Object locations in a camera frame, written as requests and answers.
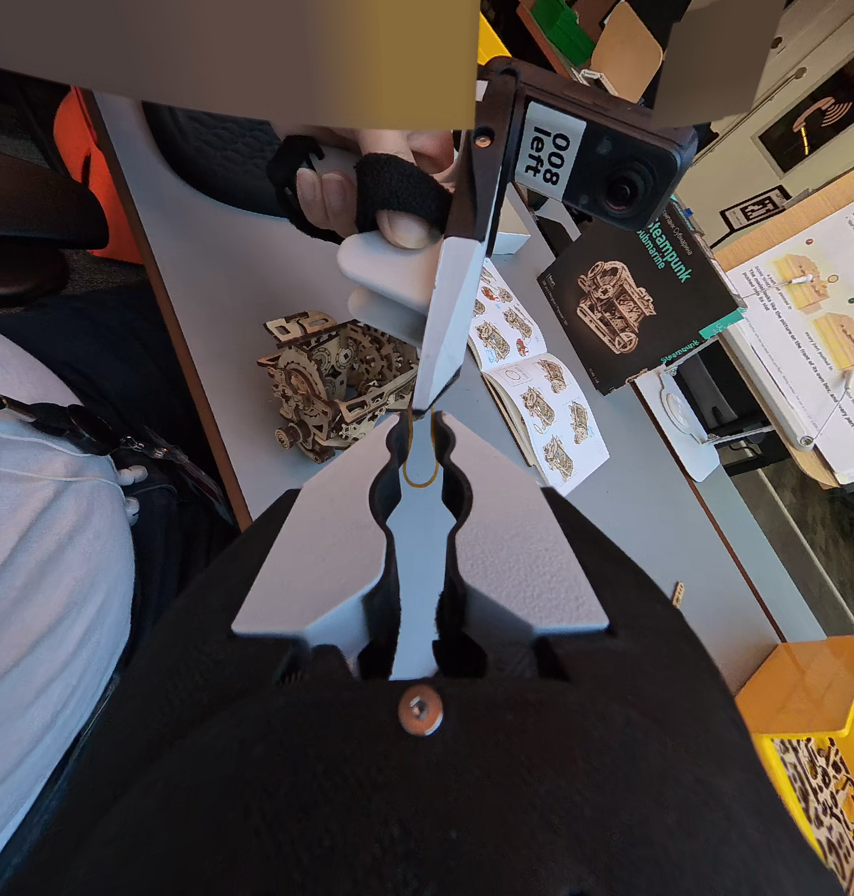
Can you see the black model kit box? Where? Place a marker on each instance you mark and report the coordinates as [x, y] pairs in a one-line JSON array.
[[623, 308]]

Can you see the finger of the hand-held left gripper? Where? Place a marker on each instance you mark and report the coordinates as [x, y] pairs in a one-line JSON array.
[[444, 315]]

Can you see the yellow rubber band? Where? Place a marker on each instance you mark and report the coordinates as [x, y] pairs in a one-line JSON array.
[[418, 485]]

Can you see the orange plastic object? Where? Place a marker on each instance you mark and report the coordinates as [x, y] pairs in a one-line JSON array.
[[83, 161]]

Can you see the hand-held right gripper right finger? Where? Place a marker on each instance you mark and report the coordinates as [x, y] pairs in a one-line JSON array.
[[518, 560]]

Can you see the white card stand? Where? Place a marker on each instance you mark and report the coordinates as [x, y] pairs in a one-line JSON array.
[[686, 427]]

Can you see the grey desk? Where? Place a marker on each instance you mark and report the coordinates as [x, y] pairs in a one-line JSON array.
[[223, 294]]

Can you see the black framed wall sign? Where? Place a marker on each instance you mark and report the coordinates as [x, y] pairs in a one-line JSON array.
[[812, 119]]

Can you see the green plastic boxes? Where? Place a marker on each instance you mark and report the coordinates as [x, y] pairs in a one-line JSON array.
[[563, 28]]

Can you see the leopard print cloth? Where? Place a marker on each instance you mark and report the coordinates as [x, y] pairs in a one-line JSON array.
[[819, 791]]

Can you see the small wooden part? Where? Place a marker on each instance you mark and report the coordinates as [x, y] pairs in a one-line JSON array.
[[677, 593]]

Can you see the wooden board with instruction sheet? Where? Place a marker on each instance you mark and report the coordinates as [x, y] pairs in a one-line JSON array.
[[812, 315]]

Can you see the black wrist rest pad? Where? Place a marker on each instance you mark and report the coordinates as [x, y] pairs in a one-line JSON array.
[[209, 154]]

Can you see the open instruction booklet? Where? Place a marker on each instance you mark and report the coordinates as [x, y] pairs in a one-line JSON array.
[[546, 413]]

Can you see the person in white shirt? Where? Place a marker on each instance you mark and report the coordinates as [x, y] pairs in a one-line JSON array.
[[41, 560]]

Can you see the person's left hand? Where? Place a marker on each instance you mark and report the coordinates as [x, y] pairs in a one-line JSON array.
[[329, 199]]

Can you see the yellow plastic bin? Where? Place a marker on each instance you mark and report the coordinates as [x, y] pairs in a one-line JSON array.
[[805, 686]]

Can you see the black and white marker tag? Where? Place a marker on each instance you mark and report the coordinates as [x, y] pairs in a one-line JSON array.
[[756, 208]]

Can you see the wooden mechanical model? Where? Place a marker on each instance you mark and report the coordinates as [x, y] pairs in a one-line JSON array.
[[329, 385]]

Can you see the black chair armrest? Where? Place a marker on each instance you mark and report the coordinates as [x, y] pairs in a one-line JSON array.
[[27, 203]]

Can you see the cardboard piece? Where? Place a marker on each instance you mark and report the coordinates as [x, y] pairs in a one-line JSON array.
[[630, 49]]

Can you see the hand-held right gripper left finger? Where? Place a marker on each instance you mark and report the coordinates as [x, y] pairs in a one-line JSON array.
[[315, 560]]

